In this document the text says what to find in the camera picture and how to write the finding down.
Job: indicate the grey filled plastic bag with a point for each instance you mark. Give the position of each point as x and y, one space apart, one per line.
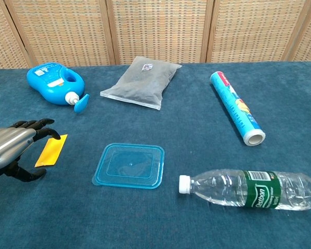
141 84

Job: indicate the teal tablecloth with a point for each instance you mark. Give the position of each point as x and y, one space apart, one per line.
155 223

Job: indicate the blue transparent plastic lid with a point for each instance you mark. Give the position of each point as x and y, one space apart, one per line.
130 166

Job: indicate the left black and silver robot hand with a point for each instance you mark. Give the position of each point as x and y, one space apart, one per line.
7 145

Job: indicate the cling film roll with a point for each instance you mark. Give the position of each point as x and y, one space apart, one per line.
234 105

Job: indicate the yellow card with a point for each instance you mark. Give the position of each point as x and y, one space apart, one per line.
50 153

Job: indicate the blue pump dispenser bottle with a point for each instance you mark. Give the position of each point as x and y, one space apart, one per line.
50 84

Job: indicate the clear green-labelled water bottle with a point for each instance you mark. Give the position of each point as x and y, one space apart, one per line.
248 189

